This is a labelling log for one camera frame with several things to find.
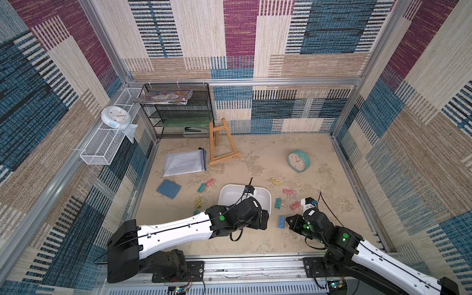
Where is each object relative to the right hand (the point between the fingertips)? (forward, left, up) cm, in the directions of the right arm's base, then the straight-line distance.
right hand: (284, 218), depth 79 cm
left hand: (-1, +11, +6) cm, 12 cm away
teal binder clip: (+19, +39, -6) cm, 43 cm away
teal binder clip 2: (+10, 0, -7) cm, 12 cm away
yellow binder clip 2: (+22, 0, -6) cm, 22 cm away
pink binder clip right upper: (+15, -6, -5) cm, 17 cm away
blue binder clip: (-1, +1, -3) cm, 4 cm away
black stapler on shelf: (+53, +49, +3) cm, 72 cm away
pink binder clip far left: (+21, +34, -5) cm, 40 cm away
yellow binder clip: (+11, +39, -6) cm, 41 cm away
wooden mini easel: (+36, +27, -3) cm, 45 cm away
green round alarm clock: (+30, -12, 0) cm, 32 cm away
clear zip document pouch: (+36, +51, -7) cm, 62 cm away
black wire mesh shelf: (+57, +46, +7) cm, 74 cm away
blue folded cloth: (+18, +56, -6) cm, 59 cm away
